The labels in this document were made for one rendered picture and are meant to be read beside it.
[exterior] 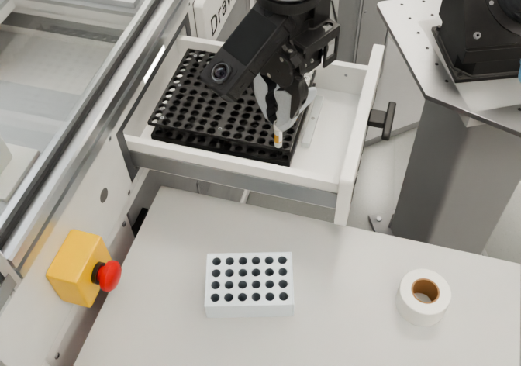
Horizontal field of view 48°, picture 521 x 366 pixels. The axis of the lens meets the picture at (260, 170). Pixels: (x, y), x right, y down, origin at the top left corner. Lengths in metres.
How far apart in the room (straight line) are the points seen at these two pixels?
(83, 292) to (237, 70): 0.34
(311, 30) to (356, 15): 1.31
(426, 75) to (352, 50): 0.91
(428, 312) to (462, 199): 0.65
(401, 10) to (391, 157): 0.80
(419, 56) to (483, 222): 0.54
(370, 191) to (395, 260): 1.03
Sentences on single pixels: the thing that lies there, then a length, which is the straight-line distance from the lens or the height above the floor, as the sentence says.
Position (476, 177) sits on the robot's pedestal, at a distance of 1.40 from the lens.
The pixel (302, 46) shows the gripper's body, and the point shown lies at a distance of 0.65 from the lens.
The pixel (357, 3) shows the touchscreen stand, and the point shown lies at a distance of 1.95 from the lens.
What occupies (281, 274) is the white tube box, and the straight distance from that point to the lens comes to 0.86.
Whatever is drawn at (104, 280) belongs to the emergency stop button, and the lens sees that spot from 0.76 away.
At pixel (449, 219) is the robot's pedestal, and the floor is 0.33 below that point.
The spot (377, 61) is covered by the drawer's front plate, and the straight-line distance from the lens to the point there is 0.94.
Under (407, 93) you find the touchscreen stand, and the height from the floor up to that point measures 0.04.
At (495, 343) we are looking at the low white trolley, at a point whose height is 0.76.
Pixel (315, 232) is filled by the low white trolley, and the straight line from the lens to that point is 0.92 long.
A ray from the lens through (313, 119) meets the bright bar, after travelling 0.95.
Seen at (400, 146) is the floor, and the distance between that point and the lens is 2.07.
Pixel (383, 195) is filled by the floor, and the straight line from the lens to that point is 1.93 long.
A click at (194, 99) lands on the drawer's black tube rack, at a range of 0.91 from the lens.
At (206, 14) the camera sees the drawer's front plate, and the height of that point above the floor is 0.90.
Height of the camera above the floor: 1.54
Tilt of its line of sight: 52 degrees down
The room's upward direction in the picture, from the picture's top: 3 degrees counter-clockwise
